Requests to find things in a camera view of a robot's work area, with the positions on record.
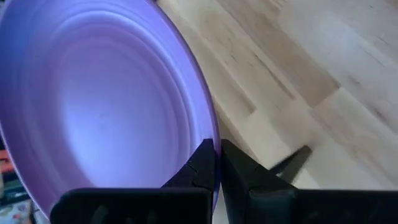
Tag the purple plate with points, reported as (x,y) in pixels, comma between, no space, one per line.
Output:
(109,109)

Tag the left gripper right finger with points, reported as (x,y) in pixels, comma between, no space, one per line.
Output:
(311,207)

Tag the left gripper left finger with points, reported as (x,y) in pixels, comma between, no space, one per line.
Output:
(140,207)

